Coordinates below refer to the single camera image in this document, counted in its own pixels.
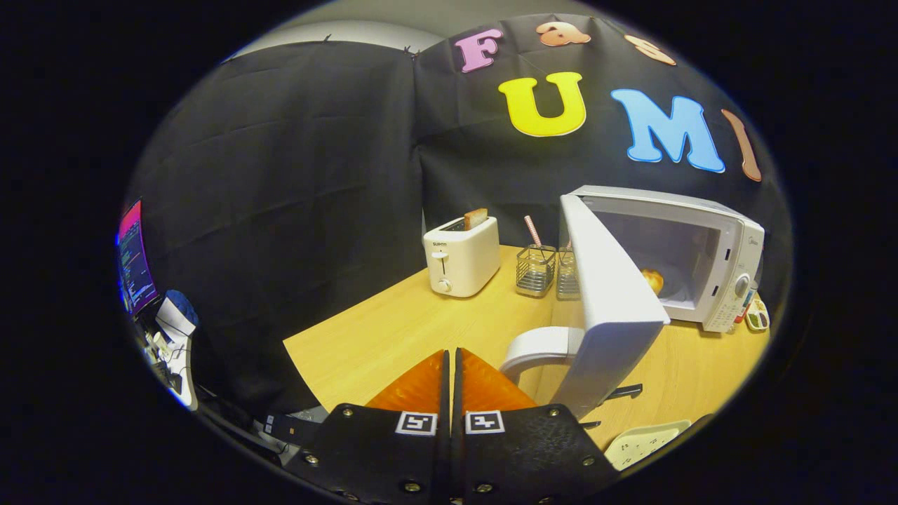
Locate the square white patterned plate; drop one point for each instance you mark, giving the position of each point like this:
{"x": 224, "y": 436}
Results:
{"x": 642, "y": 442}

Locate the pink striped straw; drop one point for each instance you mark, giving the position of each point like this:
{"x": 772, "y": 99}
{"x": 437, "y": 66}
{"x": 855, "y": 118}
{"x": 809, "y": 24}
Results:
{"x": 532, "y": 230}

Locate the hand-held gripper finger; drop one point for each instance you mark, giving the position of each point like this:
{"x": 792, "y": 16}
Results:
{"x": 457, "y": 449}
{"x": 445, "y": 449}

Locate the golden round bread bun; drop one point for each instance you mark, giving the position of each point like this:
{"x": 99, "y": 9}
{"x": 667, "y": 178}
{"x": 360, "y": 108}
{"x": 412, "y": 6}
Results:
{"x": 654, "y": 280}

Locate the white toaster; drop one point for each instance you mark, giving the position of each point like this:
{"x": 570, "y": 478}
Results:
{"x": 459, "y": 259}

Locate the white divided bean dish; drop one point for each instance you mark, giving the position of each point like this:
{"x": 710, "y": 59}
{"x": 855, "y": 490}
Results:
{"x": 758, "y": 319}

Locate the computer monitor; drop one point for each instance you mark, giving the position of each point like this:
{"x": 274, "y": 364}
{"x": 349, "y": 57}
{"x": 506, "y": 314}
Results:
{"x": 135, "y": 259}

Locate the clear plastic water bottle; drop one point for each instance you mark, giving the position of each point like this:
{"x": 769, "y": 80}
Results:
{"x": 745, "y": 305}

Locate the white microwave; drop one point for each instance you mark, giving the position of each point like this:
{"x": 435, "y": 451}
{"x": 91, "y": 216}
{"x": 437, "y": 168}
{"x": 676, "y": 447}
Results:
{"x": 610, "y": 308}

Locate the toast slice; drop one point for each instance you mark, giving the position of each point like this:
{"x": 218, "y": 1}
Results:
{"x": 476, "y": 219}

